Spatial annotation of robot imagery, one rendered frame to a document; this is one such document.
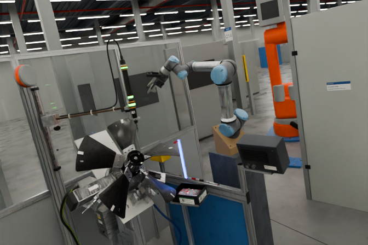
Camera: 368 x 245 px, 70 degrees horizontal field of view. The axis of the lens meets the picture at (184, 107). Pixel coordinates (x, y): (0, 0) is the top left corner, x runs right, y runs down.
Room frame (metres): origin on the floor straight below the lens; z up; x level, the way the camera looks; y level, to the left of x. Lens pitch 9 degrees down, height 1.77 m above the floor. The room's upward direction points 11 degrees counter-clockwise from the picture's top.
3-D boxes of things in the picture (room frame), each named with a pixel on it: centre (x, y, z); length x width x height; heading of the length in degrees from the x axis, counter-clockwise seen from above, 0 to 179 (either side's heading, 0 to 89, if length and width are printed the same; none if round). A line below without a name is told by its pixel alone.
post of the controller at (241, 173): (1.63, -0.29, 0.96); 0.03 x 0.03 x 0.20; 45
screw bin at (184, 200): (1.77, 0.08, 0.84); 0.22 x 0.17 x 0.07; 59
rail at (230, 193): (1.94, 0.01, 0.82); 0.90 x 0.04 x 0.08; 45
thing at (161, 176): (1.81, 0.32, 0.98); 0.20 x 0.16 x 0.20; 45
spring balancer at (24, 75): (1.89, 1.05, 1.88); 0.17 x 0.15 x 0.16; 135
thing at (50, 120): (1.87, 0.95, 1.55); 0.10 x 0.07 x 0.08; 80
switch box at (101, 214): (1.84, 0.73, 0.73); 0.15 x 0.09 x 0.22; 45
